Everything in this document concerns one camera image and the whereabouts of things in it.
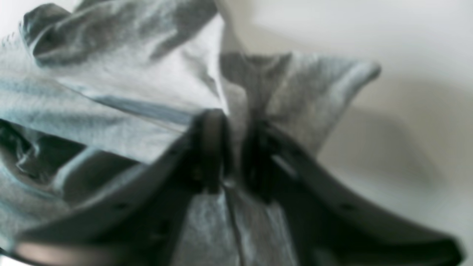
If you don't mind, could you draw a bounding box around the grey printed T-shirt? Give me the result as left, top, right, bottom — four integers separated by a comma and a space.
1, 0, 380, 249

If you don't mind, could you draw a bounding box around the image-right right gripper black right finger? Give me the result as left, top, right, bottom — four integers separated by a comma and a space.
242, 121, 463, 266

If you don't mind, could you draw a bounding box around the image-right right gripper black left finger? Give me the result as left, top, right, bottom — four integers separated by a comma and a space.
11, 109, 228, 266

